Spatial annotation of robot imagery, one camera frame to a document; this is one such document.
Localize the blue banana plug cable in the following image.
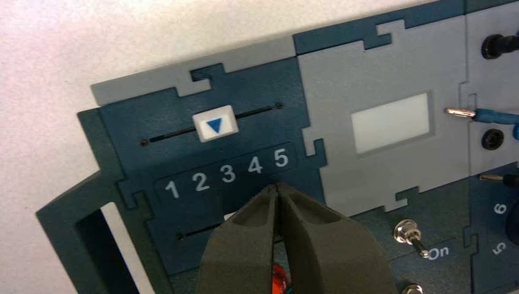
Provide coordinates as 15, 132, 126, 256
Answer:
444, 106, 519, 141

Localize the white rectangular display window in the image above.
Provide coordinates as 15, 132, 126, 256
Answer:
350, 92, 431, 155

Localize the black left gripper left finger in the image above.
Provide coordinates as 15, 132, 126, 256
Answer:
196, 183, 280, 294

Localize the red round push button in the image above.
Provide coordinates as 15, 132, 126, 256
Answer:
271, 263, 292, 294

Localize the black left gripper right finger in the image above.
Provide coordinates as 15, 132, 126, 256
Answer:
278, 183, 398, 294

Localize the white slider knob blue triangle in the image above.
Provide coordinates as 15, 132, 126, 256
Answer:
192, 105, 239, 143

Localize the dark teal grey task box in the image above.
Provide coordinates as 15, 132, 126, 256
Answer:
35, 0, 519, 294

